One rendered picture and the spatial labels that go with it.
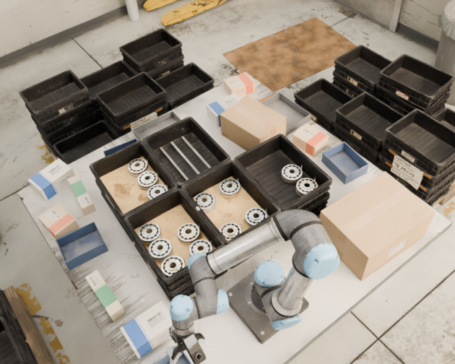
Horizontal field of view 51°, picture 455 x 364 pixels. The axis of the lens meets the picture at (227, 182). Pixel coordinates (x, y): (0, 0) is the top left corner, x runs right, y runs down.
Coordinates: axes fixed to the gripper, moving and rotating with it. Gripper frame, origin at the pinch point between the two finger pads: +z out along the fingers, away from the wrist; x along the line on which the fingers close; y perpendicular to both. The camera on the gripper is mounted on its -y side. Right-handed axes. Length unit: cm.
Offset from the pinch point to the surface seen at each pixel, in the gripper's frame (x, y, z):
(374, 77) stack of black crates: -231, 110, 29
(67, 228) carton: 12, 93, 12
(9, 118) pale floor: -1, 300, 87
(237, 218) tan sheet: -53, 42, 0
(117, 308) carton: 11.8, 40.3, 12.4
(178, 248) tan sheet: -23, 45, 2
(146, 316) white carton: 4.2, 27.7, 8.8
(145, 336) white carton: 8.5, 20.6, 9.2
